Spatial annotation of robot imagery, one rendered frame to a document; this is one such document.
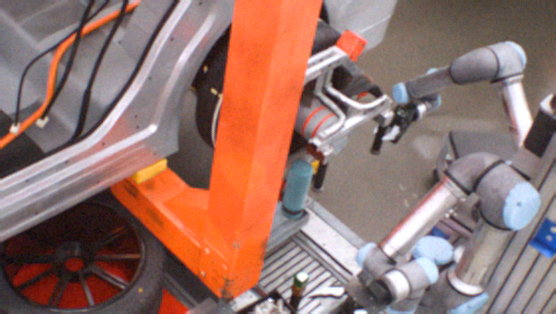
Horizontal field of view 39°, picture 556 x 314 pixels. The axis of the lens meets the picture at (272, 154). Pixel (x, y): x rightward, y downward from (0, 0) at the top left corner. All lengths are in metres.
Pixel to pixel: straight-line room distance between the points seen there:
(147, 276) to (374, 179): 1.63
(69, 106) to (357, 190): 1.68
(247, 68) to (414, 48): 3.08
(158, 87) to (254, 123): 0.60
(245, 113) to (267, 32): 0.29
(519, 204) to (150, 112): 1.30
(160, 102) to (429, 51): 2.71
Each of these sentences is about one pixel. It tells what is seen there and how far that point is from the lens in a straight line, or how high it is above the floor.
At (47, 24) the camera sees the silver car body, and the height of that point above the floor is 1.02.
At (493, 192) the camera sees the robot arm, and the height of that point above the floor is 1.43.
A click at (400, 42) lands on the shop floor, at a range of 5.15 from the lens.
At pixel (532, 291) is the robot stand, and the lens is 2.54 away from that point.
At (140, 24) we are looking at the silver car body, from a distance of 2.90.
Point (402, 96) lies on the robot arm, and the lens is 3.10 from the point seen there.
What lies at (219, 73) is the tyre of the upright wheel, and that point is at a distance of 2.90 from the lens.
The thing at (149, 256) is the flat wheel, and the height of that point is 0.50.
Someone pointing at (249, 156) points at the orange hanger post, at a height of 1.23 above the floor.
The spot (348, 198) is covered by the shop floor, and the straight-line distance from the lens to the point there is 4.00.
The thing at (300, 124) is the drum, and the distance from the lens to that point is 3.00.
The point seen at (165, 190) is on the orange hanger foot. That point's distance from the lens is 2.93.
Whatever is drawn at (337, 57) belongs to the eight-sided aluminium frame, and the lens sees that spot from 2.93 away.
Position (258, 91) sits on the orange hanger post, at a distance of 2.14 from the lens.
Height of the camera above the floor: 2.81
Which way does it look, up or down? 43 degrees down
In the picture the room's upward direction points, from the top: 12 degrees clockwise
